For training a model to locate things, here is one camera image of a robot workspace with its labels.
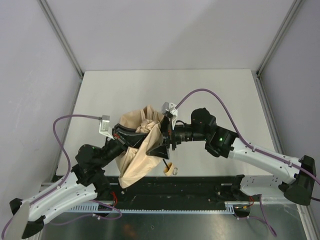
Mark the beige folding umbrella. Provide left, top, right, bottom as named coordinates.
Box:
left=116, top=105, right=165, bottom=189

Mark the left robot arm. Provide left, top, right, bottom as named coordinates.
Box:
left=9, top=119, right=151, bottom=239

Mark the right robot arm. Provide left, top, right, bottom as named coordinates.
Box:
left=146, top=108, right=316, bottom=206

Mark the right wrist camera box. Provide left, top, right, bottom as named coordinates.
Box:
left=162, top=102, right=178, bottom=129

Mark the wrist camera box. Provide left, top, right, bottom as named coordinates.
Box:
left=162, top=102, right=178, bottom=129
left=98, top=115, right=113, bottom=139

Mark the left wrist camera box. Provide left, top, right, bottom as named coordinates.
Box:
left=98, top=115, right=113, bottom=139

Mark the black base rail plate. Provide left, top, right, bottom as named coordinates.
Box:
left=93, top=175, right=260, bottom=211

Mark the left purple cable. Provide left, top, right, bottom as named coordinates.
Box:
left=2, top=114, right=102, bottom=232

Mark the grey slotted cable duct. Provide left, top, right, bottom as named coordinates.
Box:
left=69, top=202, right=237, bottom=215

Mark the left aluminium frame post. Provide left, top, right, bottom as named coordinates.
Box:
left=37, top=0, right=84, bottom=79

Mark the aluminium frame post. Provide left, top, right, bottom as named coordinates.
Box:
left=37, top=0, right=84, bottom=79
left=255, top=0, right=306, bottom=77

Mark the right aluminium frame post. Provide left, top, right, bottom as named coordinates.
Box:
left=255, top=0, right=306, bottom=77

